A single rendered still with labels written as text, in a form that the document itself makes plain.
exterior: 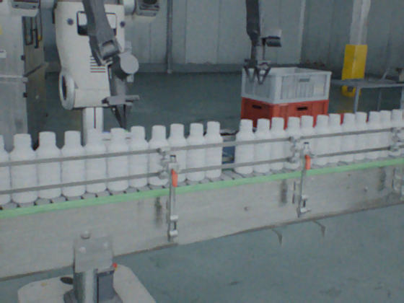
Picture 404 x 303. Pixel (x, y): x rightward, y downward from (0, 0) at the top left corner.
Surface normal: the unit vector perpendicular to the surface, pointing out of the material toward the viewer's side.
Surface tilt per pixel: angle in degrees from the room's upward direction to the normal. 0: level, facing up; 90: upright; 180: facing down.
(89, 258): 90
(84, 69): 90
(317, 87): 90
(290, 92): 90
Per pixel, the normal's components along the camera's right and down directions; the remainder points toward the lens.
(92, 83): 0.47, 0.23
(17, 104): 0.18, 0.25
